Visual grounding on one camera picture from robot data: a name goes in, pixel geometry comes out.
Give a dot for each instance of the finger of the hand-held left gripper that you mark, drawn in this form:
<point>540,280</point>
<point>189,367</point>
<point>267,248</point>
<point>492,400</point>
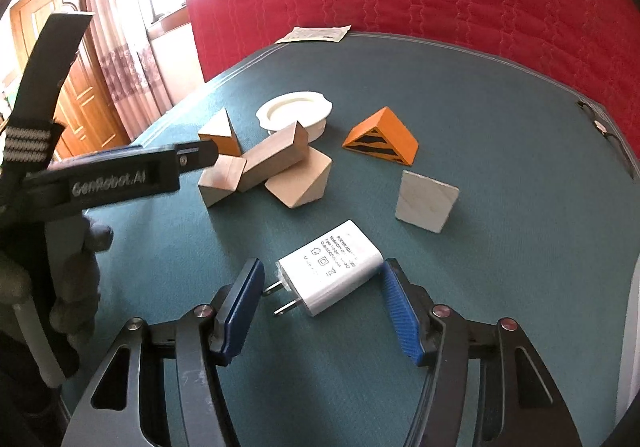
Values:
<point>200,156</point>

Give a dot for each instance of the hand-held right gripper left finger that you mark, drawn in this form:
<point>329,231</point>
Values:
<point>245,307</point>

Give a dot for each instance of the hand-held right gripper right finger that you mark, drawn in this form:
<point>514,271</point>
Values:
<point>400,317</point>

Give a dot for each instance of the light wooden block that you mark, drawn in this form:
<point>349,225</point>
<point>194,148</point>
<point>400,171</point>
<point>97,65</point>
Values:
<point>220,182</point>

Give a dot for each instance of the white power adapter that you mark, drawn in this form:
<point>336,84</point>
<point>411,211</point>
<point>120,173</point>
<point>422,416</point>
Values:
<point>330,272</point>

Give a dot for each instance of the person's left hand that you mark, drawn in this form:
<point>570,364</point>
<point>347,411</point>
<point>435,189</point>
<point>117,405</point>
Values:
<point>77,277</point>

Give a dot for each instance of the small orange-sided triangular block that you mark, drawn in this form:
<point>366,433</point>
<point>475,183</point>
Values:
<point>215,129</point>

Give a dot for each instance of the long wooden triangular prism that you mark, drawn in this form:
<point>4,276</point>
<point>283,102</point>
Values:
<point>272,157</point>

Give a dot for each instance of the brown wooden door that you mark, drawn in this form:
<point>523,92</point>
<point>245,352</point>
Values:
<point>85,92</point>

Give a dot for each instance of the wide wooden wedge block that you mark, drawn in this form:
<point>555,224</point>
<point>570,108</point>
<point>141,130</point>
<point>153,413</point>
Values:
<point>300,182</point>

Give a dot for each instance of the stack of white plates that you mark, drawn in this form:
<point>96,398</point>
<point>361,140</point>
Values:
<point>300,109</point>

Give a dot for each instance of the whitewashed wooden block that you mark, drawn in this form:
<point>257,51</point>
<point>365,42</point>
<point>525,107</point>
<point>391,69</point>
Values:
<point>425,202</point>

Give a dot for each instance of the teal carpet mat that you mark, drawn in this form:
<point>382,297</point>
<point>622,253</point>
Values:
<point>500,252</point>

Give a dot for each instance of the pink patterned curtain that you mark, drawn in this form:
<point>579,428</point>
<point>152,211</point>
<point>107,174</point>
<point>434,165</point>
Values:
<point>125,52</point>

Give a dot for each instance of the printed paper leaflet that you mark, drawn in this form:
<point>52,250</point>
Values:
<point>312,34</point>

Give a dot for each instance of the orange black-striped triangular block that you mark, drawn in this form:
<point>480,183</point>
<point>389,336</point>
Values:
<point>390,127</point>

